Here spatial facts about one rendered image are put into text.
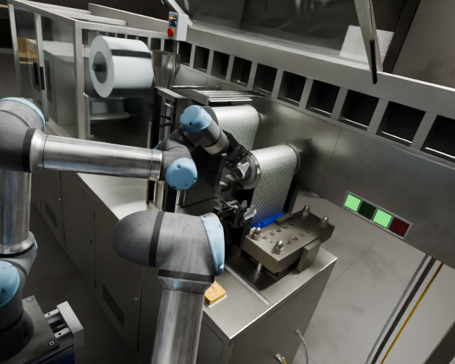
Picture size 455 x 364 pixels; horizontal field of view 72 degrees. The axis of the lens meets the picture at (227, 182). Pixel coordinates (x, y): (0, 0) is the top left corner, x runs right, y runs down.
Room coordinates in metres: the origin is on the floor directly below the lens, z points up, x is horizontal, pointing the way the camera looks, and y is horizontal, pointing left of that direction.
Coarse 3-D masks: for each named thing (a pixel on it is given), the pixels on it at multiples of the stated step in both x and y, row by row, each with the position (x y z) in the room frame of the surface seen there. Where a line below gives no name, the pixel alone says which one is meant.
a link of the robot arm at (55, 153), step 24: (0, 120) 0.59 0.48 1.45; (0, 144) 0.54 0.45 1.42; (24, 144) 0.56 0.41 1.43; (48, 144) 0.58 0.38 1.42; (72, 144) 0.60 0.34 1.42; (96, 144) 0.63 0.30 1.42; (24, 168) 0.55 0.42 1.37; (48, 168) 0.58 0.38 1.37; (72, 168) 0.59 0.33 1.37; (96, 168) 0.60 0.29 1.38; (120, 168) 0.62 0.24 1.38; (144, 168) 0.64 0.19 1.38; (168, 168) 0.65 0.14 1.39; (192, 168) 0.66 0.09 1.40
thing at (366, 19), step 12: (168, 0) 1.77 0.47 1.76; (360, 0) 0.99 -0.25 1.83; (168, 12) 1.82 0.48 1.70; (180, 12) 1.83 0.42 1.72; (360, 12) 1.02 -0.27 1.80; (372, 12) 1.04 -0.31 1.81; (360, 24) 1.06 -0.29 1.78; (372, 24) 1.02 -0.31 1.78; (372, 36) 1.04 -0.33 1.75; (288, 48) 1.45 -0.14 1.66; (372, 48) 1.07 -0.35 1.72; (336, 60) 1.29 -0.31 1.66; (372, 60) 1.10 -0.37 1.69; (372, 72) 1.13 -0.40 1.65
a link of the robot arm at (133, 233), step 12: (132, 216) 0.52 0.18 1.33; (144, 216) 0.51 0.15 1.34; (156, 216) 0.52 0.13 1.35; (120, 228) 0.50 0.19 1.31; (132, 228) 0.49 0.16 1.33; (144, 228) 0.49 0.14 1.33; (120, 240) 0.49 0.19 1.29; (132, 240) 0.47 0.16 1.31; (144, 240) 0.47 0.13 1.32; (120, 252) 0.48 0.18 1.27; (132, 252) 0.47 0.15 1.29; (144, 252) 0.46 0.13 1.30; (144, 264) 0.47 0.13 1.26
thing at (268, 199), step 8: (272, 184) 1.09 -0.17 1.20; (280, 184) 1.13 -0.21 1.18; (288, 184) 1.18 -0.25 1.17; (256, 192) 1.02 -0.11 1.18; (264, 192) 1.06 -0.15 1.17; (272, 192) 1.10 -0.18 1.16; (280, 192) 1.15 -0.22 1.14; (256, 200) 1.03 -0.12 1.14; (264, 200) 1.07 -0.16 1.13; (272, 200) 1.11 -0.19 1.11; (280, 200) 1.16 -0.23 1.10; (256, 208) 1.04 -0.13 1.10; (264, 208) 1.08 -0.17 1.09; (272, 208) 1.13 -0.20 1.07; (280, 208) 1.17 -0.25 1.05; (256, 216) 1.05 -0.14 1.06; (264, 216) 1.10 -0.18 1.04; (248, 224) 1.02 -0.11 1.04
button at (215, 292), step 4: (216, 284) 0.80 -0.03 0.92; (212, 288) 0.77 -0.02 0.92; (216, 288) 0.78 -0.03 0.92; (220, 288) 0.78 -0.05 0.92; (208, 292) 0.75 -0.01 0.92; (212, 292) 0.76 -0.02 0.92; (216, 292) 0.76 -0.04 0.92; (220, 292) 0.76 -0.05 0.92; (224, 292) 0.77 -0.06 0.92; (204, 296) 0.74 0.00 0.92; (208, 296) 0.74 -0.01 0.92; (212, 296) 0.74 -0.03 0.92; (216, 296) 0.74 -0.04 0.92; (220, 296) 0.76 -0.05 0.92; (224, 296) 0.77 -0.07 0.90; (204, 300) 0.74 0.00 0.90; (208, 300) 0.73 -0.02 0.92; (212, 300) 0.73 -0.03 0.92; (216, 300) 0.74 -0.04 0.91; (208, 304) 0.72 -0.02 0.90
